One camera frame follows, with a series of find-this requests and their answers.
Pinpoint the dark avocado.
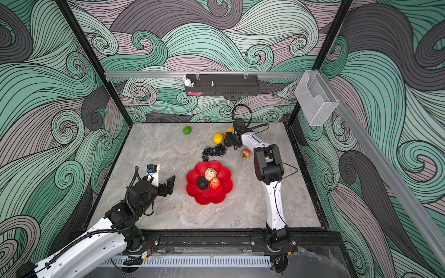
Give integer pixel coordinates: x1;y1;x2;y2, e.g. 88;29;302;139
197;176;210;191

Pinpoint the red flower-shaped bowl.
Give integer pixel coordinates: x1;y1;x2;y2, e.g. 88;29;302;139
186;161;234;206

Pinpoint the red apple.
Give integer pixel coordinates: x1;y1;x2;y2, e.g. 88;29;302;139
209;177;223;192

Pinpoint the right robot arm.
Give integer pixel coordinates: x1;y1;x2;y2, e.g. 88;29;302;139
224;132;290;252

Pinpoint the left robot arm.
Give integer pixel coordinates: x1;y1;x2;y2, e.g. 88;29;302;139
16;174;176;278

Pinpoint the yellow lemon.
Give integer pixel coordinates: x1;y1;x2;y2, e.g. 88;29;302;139
213;133;224;145

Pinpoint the black grape bunch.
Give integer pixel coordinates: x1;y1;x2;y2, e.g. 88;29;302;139
201;144;227;162

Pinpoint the green lime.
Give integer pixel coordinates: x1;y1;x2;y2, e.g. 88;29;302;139
183;126;192;135

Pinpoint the pink item in shelf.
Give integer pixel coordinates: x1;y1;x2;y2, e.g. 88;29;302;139
187;92;202;97

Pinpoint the white rabbit figurine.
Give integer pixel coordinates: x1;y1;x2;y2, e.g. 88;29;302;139
182;75;194;87

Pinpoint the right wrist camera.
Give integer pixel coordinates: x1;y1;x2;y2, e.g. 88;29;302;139
232;119;246;133

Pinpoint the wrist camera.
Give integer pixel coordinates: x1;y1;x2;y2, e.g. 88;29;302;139
232;119;246;133
146;164;159;186

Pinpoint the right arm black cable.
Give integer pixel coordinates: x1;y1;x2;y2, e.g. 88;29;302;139
231;103;270;134

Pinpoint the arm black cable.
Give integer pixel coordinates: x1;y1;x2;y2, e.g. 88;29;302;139
231;103;270;134
44;166;155;268

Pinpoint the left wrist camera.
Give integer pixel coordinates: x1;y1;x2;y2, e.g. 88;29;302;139
146;164;159;186

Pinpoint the black wall shelf tray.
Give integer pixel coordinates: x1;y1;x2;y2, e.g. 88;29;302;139
184;74;260;98

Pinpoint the clear plastic wall bin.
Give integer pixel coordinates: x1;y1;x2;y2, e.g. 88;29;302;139
294;70;338;127

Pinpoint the white perforated cable duct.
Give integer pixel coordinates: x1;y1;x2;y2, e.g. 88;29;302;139
104;255;272;269

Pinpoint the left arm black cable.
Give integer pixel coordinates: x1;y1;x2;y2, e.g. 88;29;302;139
44;166;155;268

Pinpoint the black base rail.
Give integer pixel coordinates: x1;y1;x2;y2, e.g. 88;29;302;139
65;229;345;254

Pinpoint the aluminium rail right wall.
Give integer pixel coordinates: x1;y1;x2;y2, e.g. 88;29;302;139
321;73;445;266

